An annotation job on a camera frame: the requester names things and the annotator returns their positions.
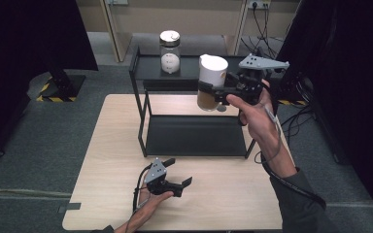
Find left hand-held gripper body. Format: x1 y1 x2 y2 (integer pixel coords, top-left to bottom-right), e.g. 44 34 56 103
143 157 184 198

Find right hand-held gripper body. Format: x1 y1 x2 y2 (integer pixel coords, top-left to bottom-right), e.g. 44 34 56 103
213 53 290 107

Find brown cup with white lid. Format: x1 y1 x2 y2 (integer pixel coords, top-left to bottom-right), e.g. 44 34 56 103
196 53 230 113

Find black metal two-tier shelf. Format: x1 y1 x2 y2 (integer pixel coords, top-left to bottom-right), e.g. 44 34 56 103
128 45 273 160

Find glass jar with silver lid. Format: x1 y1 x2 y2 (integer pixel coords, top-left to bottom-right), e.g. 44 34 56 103
158 29 182 76

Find person's left hand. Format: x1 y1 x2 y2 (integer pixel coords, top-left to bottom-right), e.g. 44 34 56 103
137 183 175 213

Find person's right hand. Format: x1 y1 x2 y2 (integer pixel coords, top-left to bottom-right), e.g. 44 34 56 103
225 79 283 157

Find stand base with hazard tape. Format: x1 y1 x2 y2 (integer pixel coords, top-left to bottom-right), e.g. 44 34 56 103
268 69 309 107
36 66 87 103

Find grey floor tape strip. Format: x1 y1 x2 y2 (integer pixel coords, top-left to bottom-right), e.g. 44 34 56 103
57 202 83 215

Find black curtain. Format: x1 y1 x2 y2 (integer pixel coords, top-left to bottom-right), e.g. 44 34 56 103
271 0 373 227
0 0 99 164

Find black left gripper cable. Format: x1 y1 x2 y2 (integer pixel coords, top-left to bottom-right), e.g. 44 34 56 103
132 164 153 214

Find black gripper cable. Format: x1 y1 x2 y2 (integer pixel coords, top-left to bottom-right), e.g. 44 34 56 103
261 158 327 210
132 164 153 214

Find grey right gripper cable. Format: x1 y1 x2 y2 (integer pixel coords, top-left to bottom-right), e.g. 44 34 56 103
254 103 284 165

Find black cables below socket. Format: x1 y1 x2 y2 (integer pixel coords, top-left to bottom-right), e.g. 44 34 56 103
240 3 285 60

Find black floor cables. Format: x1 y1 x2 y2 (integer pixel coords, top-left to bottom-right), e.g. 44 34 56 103
280 105 316 145

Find wall power socket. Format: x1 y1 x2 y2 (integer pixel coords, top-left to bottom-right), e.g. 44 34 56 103
247 0 272 10

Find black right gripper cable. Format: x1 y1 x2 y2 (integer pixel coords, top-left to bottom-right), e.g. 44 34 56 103
261 158 327 210

